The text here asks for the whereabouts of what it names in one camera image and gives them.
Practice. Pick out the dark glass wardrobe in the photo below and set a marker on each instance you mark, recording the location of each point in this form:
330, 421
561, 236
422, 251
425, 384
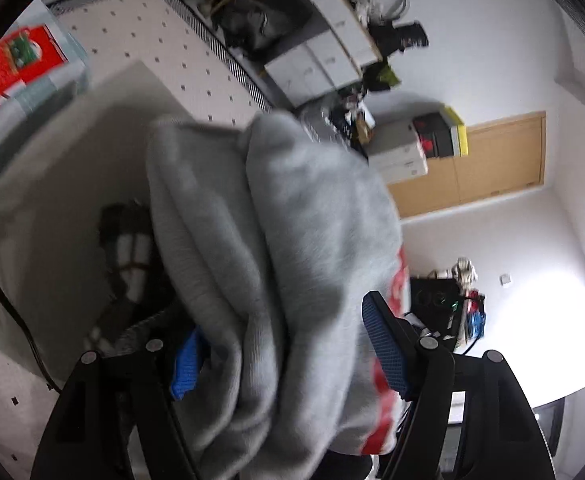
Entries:
547, 425

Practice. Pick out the red printed package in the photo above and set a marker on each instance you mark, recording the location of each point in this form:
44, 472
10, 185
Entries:
12, 67

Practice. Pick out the wooden shoe rack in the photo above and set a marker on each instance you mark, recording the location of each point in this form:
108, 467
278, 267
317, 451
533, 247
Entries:
472, 310

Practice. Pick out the black red shoe box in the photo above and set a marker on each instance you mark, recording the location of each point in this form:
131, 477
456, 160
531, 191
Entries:
437, 146

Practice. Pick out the white light switch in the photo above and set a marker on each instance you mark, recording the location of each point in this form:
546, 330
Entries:
506, 279

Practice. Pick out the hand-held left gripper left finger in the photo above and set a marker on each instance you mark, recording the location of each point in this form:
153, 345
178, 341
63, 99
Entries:
187, 367

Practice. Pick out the white suitcase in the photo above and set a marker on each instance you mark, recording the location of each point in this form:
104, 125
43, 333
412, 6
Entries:
397, 152

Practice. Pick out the black printed bag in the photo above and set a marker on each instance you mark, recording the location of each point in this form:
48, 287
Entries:
405, 37

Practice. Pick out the black slouchy bag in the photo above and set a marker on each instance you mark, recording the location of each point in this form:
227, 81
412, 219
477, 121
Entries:
247, 25

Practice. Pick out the grey printed hoodie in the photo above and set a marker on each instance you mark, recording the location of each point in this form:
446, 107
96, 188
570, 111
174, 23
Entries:
297, 210

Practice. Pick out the white dotted floor mat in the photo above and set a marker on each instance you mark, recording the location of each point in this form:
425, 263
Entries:
172, 50

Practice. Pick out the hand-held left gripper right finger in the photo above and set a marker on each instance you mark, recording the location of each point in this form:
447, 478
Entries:
387, 345

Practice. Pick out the yellow shoe box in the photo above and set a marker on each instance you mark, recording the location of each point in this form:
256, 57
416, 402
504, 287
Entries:
457, 130

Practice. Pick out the silver case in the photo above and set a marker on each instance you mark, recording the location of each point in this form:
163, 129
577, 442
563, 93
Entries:
322, 125

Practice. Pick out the wooden door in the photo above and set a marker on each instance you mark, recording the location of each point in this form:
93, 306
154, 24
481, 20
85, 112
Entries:
497, 165

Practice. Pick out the black white plaid cloth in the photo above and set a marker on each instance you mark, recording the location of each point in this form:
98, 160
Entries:
127, 260

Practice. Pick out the white desk with drawers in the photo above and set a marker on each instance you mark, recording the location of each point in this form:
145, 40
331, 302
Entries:
322, 60

